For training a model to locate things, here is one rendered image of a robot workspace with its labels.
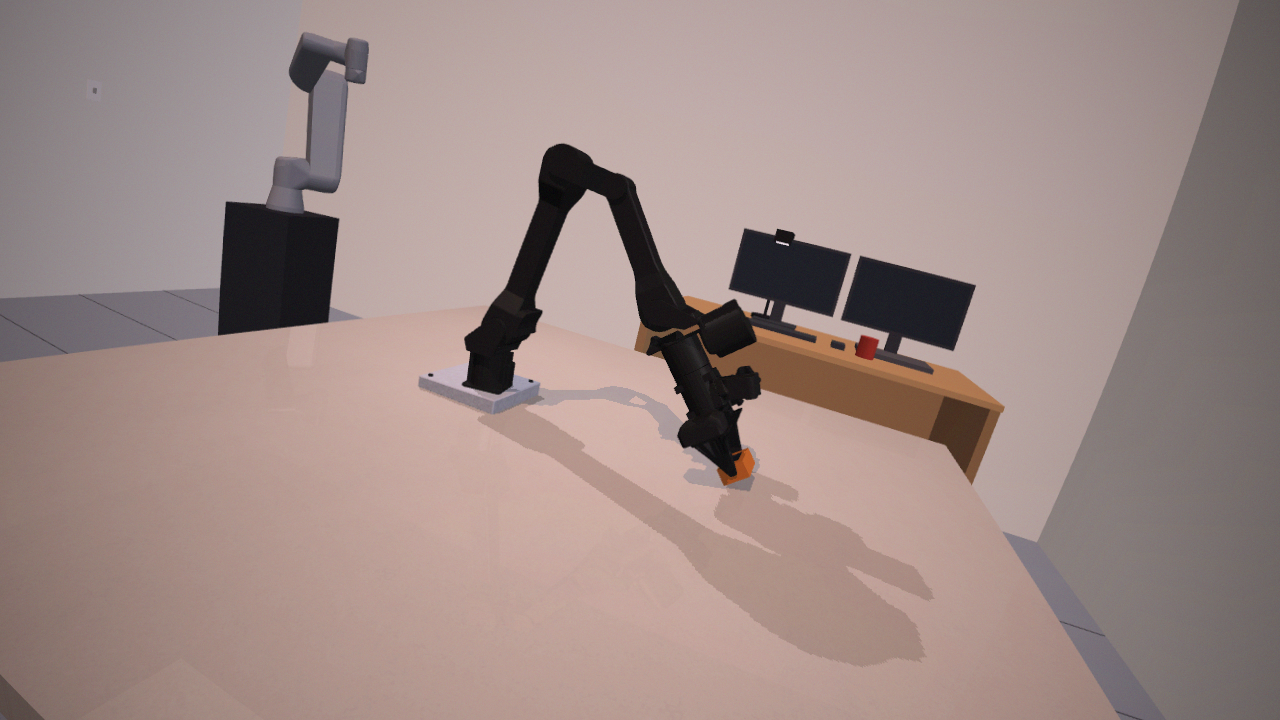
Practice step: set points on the orange block with dark square face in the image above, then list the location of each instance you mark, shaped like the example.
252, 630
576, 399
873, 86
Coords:
744, 464

